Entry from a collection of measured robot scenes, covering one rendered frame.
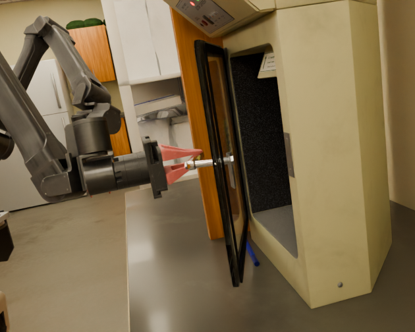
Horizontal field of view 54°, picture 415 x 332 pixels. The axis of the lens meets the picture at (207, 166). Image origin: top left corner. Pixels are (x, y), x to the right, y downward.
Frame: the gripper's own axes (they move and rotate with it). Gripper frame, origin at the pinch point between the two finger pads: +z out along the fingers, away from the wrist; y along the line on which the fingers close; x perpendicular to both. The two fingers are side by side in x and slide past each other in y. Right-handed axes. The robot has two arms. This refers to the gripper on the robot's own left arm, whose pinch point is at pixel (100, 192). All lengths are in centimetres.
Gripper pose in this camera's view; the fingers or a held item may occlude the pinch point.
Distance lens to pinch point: 106.0
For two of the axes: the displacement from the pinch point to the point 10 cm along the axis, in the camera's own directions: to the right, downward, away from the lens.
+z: 1.6, 9.6, 2.2
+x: -2.0, -1.9, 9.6
